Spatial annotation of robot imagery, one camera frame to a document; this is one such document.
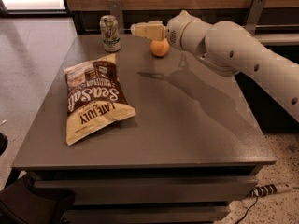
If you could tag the grey table with drawers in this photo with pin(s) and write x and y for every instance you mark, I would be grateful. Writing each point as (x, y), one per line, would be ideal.
(191, 149)

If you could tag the left metal wall bracket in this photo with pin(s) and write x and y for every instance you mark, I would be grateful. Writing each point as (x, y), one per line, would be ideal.
(115, 9)

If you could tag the orange fruit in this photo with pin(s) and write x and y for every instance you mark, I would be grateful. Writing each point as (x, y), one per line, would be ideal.
(159, 48)

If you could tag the white power strip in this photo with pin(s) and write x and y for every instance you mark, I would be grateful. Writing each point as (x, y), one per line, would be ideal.
(262, 191)

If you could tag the dark chair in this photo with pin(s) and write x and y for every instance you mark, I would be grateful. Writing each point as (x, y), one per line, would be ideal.
(22, 203)

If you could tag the Late July chips bag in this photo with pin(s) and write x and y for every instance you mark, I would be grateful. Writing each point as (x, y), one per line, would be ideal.
(94, 98)

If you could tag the right metal wall bracket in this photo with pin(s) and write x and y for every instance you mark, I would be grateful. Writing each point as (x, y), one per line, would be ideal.
(254, 14)

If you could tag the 7up soda can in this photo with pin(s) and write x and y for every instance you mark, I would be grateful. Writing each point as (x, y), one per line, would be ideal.
(110, 33)

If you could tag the metal wall bracket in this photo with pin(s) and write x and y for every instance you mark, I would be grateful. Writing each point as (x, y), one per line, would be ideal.
(254, 14)
(115, 9)

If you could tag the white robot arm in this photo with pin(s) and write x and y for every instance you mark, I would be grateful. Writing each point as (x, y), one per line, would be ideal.
(227, 49)

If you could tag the metal rail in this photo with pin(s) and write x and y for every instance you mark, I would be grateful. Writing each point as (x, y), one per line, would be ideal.
(260, 29)

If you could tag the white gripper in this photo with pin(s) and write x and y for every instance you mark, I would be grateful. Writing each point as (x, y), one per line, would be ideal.
(173, 32)

